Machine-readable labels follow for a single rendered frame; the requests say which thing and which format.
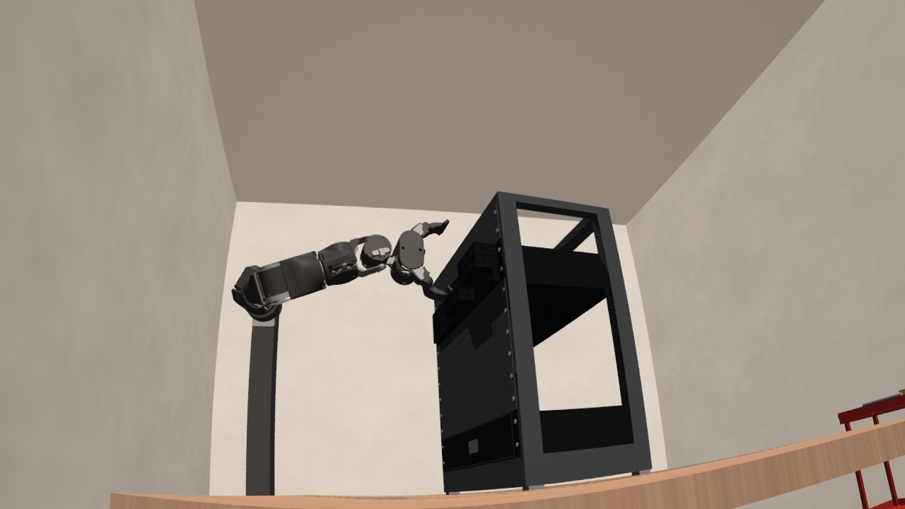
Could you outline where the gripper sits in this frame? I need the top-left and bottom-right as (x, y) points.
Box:
(386, 219), (453, 301)

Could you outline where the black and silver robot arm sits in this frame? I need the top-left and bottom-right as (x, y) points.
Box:
(232, 235), (392, 327)

